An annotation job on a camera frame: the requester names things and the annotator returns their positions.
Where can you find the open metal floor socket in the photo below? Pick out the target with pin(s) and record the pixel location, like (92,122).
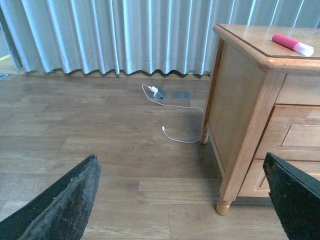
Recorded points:
(160,94)

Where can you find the pink marker with clear cap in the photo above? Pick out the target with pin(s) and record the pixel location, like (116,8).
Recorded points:
(293,45)

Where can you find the white wall plug charger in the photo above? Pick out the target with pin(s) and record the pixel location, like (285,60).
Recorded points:
(153,89)

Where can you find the closed metal floor plate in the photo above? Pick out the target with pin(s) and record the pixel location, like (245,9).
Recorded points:
(181,96)

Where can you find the grey pleated curtain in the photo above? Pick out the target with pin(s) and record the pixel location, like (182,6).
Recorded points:
(134,35)

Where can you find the wooden nightstand cabinet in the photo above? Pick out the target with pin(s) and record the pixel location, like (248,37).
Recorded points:
(251,75)

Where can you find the wooden drawer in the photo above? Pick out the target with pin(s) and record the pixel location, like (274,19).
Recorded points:
(255,183)
(292,133)

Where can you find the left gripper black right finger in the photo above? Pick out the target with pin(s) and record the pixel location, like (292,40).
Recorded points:
(295,196)

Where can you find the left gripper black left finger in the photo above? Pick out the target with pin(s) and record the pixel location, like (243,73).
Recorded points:
(62,211)

